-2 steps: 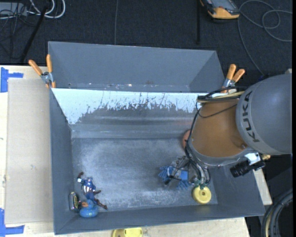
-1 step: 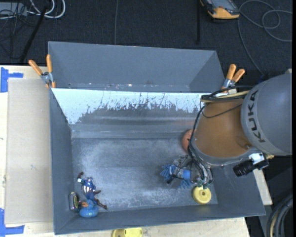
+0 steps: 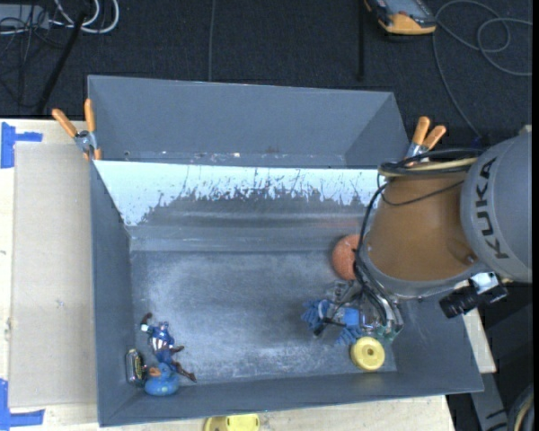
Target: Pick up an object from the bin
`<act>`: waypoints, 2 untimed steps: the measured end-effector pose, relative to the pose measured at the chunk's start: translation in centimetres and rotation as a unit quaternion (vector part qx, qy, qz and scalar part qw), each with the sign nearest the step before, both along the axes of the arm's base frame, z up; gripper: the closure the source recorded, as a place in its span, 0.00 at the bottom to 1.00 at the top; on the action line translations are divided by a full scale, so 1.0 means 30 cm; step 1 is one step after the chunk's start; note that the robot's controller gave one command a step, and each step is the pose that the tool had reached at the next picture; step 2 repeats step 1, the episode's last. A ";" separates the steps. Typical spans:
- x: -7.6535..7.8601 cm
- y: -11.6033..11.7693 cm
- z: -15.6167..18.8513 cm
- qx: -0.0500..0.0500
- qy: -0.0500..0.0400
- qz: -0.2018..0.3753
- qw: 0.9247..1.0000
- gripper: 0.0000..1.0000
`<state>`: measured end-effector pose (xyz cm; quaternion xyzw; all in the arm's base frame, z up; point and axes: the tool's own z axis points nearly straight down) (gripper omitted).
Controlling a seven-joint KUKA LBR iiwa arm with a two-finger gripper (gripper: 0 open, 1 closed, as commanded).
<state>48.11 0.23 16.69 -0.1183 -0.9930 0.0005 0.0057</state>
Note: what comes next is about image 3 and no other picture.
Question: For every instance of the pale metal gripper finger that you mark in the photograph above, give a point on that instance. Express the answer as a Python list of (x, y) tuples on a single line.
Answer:
[(341, 318), (340, 292)]

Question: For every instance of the blue spiky toy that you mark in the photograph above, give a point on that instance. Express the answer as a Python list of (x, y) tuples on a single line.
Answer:
[(313, 313)]

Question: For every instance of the orange ball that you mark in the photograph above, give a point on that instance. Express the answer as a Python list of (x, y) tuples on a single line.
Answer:
[(343, 256)]

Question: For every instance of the yellow toy wheel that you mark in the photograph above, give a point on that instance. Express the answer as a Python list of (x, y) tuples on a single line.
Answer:
[(367, 353)]

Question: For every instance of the grey metal bin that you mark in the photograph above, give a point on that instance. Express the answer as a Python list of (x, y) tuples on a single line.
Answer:
[(233, 285)]

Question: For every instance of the yellow flat disc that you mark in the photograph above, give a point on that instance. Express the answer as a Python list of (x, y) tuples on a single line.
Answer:
[(231, 423)]

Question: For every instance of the blue superhero figure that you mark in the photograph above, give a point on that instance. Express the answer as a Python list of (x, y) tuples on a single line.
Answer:
[(162, 341)]

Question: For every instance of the blue rubber duck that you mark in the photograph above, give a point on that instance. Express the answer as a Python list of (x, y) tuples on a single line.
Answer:
[(161, 385)]

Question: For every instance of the small clear packet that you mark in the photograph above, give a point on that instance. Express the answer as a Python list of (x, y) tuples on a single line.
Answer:
[(135, 366)]

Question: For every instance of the pale wood board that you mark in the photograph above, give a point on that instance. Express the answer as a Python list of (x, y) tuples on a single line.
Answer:
[(49, 263)]

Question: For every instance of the black cylinder on white bracket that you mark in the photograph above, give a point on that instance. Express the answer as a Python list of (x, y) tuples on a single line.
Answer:
[(465, 298)]

